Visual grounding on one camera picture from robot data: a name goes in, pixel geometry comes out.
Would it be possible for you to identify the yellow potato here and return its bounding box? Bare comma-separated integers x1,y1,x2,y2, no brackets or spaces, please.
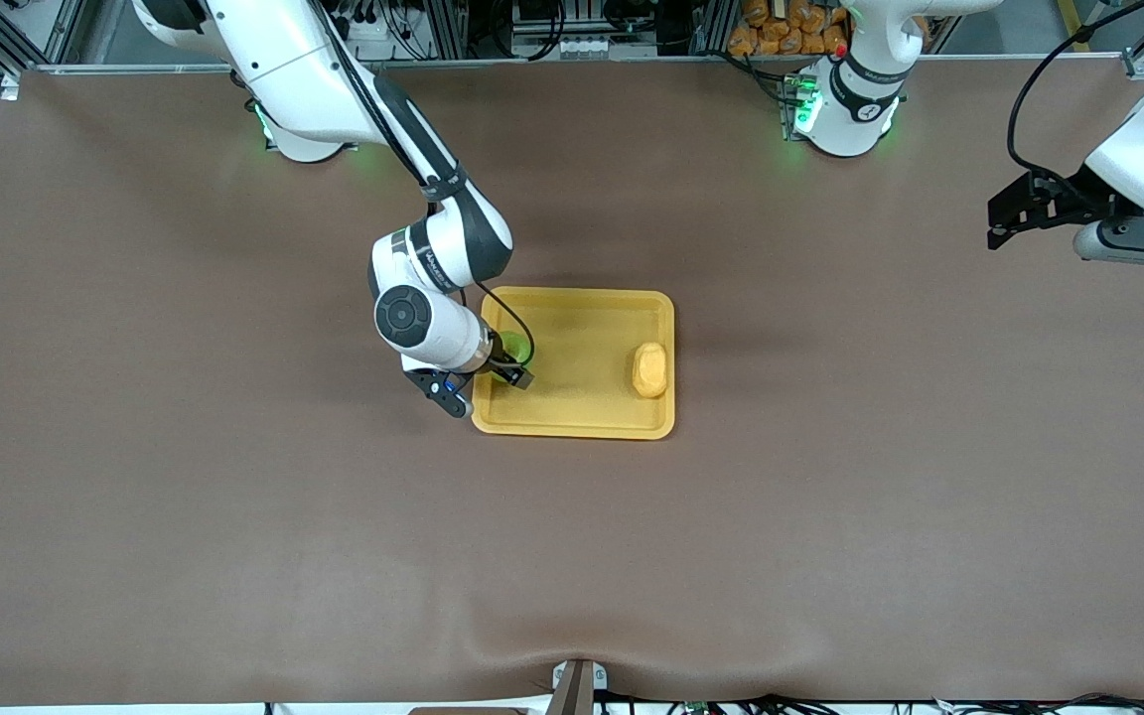
631,342,669,399

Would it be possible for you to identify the yellow plastic tray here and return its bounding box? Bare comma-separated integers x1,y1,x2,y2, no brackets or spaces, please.
471,286,677,441

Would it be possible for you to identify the large table cover mat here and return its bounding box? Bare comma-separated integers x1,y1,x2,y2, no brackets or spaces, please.
0,58,1144,708

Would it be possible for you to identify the orange snack packets pile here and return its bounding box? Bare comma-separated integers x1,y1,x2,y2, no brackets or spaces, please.
728,0,851,57

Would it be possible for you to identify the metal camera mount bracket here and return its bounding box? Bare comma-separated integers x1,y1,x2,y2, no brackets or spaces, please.
550,659,609,715

